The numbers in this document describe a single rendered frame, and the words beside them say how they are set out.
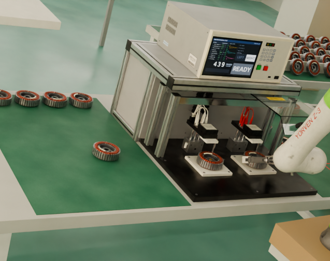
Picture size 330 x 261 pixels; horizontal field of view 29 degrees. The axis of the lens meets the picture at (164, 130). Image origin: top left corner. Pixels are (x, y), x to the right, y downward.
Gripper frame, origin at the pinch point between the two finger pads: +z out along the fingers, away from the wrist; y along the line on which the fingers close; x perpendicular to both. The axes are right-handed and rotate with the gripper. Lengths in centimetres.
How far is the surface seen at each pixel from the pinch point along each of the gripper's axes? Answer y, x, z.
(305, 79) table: 127, 51, 102
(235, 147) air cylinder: -2.3, 5.4, 11.1
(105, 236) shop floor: -29, -41, 90
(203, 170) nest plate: -30.0, -4.1, -2.9
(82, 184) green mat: -84, -8, -3
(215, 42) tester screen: -29, 47, -12
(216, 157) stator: -21.1, 1.0, -0.1
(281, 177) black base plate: 7.9, -8.0, -7.3
